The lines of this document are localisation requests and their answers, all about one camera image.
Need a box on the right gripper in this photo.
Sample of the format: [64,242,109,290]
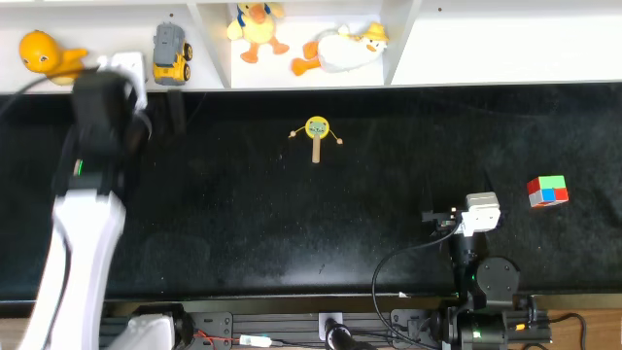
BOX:
[421,169,495,233]

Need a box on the white shelf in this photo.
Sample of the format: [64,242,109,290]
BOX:
[0,0,622,94]

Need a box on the mounting rail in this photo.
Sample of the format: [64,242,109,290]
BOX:
[99,310,588,350]

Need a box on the grey and yellow toy truck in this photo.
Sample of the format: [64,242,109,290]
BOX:
[152,21,194,88]

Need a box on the white plush duck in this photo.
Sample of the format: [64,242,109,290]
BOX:
[290,21,390,77]

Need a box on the yellow rubber duck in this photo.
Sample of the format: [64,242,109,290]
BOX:
[17,29,89,87]

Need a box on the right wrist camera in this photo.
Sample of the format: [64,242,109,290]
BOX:
[459,191,502,238]

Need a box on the yellow plush duck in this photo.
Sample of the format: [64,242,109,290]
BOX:
[225,2,291,65]

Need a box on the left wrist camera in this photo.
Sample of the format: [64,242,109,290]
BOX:
[96,51,149,112]

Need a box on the yellow rattle drum toy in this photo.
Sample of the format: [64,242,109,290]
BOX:
[288,115,344,164]

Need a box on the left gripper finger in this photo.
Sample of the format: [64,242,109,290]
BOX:
[166,88,189,138]

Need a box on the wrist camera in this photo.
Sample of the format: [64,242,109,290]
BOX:
[459,191,502,238]
[96,51,149,112]

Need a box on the many-coloured puzzle cube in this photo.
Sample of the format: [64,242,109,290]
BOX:
[526,174,570,209]

